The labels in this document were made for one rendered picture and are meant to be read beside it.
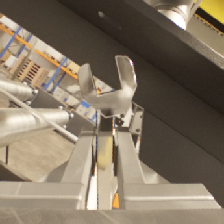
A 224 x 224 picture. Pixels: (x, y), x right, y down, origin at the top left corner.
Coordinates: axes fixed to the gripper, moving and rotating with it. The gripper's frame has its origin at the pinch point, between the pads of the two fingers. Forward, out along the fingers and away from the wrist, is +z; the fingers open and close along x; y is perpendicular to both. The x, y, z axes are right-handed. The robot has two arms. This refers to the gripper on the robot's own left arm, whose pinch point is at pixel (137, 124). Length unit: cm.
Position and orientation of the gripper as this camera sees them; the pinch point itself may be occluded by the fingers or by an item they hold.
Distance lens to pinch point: 28.7
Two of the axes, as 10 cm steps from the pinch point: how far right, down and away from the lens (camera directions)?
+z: -2.9, 9.2, -2.6
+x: -1.0, 2.4, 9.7
